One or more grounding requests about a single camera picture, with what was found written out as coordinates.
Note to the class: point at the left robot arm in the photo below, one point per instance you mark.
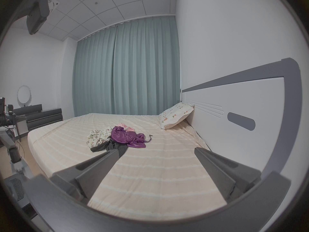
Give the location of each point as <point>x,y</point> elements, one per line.
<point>9,144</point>

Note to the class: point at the black chest of drawers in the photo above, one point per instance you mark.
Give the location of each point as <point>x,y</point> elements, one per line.
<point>45,116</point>

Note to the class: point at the blue-green curtain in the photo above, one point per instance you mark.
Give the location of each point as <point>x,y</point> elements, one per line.
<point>135,69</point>

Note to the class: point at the black T-shirt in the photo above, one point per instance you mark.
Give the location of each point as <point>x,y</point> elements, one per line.
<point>113,147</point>

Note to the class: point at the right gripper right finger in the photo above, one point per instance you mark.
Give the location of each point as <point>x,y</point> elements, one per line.
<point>217,173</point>

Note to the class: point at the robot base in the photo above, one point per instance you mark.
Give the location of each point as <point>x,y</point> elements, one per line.
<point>14,187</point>

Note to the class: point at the purple garment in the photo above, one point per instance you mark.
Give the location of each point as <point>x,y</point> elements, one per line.
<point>123,136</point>

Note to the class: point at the pink garment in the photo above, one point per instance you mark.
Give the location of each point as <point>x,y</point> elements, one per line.
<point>129,129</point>

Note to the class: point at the white printed pillow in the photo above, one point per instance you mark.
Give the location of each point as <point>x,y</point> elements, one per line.
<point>175,116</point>

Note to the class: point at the ceiling air conditioner vent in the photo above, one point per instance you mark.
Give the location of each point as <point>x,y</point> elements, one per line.
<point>53,3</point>

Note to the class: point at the white printed pyjama top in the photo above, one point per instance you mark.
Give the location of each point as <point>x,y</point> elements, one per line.
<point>97,136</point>

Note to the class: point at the bed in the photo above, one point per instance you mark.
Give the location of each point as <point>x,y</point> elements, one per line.
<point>157,173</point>

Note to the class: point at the round white-framed mirror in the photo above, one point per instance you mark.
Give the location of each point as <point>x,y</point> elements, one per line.
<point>24,94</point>

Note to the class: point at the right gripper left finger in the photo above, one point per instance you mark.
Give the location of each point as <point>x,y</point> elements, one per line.
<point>96,173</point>

